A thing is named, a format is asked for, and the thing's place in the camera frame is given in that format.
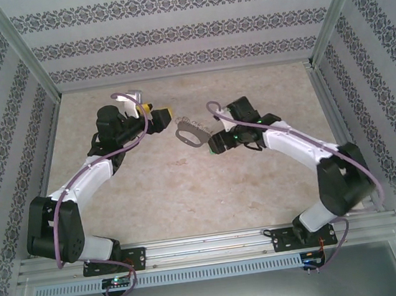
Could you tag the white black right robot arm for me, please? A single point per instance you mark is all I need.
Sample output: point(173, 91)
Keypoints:
point(291, 143)

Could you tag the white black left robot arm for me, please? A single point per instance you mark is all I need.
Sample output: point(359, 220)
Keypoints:
point(86, 178)

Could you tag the silver carabiner keyring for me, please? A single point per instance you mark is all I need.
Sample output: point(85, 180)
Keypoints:
point(200, 135)

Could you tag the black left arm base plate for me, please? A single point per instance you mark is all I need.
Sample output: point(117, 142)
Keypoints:
point(135, 258)

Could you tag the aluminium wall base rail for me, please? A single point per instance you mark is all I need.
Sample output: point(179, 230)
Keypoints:
point(324, 85)
point(46, 163)

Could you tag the aluminium mounting rail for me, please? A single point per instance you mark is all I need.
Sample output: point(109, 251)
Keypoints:
point(210, 247)

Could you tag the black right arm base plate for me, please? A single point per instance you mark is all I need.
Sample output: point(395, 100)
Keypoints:
point(281, 240)

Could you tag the green-headed key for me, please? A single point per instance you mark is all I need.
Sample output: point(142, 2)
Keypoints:
point(212, 151)

